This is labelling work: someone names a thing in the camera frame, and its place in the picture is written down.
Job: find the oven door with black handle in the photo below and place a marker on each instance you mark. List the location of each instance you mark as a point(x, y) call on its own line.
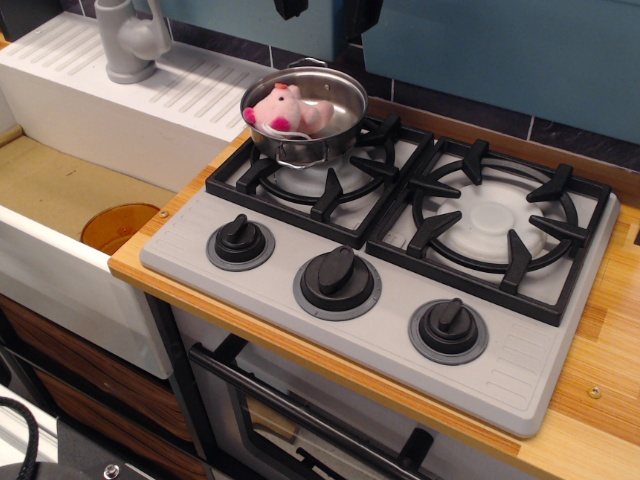
point(287, 422)

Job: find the black right stove knob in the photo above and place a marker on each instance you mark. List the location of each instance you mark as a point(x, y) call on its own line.
point(448, 332)

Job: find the black right burner grate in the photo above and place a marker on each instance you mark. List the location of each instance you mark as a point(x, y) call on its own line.
point(516, 234)

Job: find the grey toy faucet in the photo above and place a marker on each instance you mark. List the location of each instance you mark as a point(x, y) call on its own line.
point(131, 45)

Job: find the orange plastic bowl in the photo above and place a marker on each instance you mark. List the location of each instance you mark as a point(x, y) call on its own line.
point(110, 229)

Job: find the black stove knob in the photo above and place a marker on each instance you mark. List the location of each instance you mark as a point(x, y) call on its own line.
point(240, 245)
point(448, 332)
point(337, 286)

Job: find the grey toy stove top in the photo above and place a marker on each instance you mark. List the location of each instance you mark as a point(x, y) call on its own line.
point(509, 385)

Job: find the black left burner grate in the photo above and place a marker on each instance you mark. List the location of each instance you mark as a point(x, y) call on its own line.
point(341, 200)

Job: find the black middle stove knob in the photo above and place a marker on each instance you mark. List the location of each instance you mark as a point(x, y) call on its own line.
point(337, 286)

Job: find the black burner grate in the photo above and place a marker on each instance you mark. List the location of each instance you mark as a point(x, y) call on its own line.
point(341, 200)
point(516, 234)

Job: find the pink stuffed pig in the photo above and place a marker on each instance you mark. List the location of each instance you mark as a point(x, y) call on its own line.
point(284, 114)

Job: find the black left stove knob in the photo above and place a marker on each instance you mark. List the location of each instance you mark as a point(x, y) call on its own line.
point(240, 245)

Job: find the wooden drawer cabinet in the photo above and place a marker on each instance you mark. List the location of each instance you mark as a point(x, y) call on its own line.
point(134, 412)

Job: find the white toy sink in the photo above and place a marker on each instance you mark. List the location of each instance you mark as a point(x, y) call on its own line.
point(74, 144)

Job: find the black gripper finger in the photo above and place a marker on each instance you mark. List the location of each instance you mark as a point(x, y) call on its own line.
point(288, 9)
point(359, 16)

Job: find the stainless steel pan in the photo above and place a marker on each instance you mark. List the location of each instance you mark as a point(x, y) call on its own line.
point(317, 82)

